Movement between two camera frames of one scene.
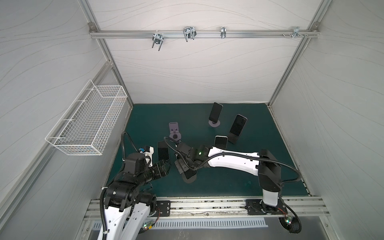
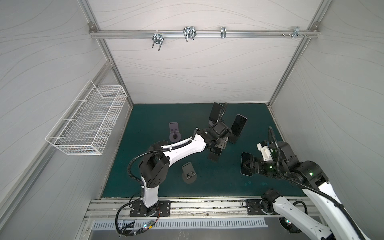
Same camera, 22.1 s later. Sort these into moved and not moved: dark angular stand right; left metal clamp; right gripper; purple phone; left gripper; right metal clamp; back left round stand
Moved: right gripper; left gripper
Not moved: purple phone; right metal clamp; dark angular stand right; back left round stand; left metal clamp
